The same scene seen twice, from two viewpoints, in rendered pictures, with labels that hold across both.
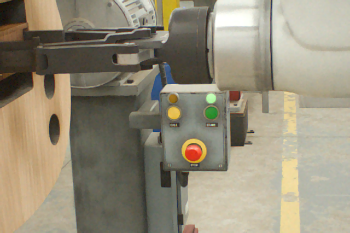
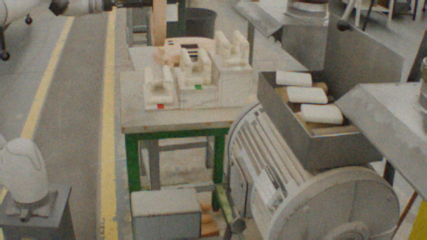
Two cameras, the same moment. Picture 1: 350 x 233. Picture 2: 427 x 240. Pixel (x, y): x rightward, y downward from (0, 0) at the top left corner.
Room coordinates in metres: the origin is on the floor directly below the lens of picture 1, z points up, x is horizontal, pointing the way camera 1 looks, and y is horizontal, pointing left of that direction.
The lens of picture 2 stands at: (2.53, -0.27, 1.76)
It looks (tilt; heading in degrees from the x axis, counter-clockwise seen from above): 27 degrees down; 158
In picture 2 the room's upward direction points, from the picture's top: 2 degrees clockwise
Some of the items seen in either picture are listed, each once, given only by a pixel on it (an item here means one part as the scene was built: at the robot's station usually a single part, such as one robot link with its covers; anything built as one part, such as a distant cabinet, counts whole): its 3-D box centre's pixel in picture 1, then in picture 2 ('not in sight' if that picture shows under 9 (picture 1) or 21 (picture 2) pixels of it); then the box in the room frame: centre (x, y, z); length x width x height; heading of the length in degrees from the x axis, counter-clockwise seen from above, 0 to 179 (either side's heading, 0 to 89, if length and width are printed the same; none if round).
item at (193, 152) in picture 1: (193, 151); not in sight; (1.66, -0.04, 0.98); 0.04 x 0.04 x 0.04; 81
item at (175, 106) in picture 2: not in sight; (160, 96); (0.74, 0.19, 0.94); 0.27 x 0.15 x 0.01; 171
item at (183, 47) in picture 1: (166, 46); (114, 2); (0.70, 0.01, 1.37); 0.09 x 0.08 x 0.07; 79
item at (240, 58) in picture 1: (241, 44); (97, 2); (0.69, -0.07, 1.38); 0.09 x 0.06 x 0.09; 169
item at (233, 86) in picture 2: not in sight; (228, 77); (0.79, 0.49, 1.02); 0.27 x 0.15 x 0.17; 171
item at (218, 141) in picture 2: not in sight; (218, 148); (0.48, 0.60, 0.45); 0.05 x 0.05 x 0.90; 81
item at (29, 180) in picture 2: not in sight; (22, 167); (1.06, -0.44, 0.87); 0.18 x 0.16 x 0.22; 51
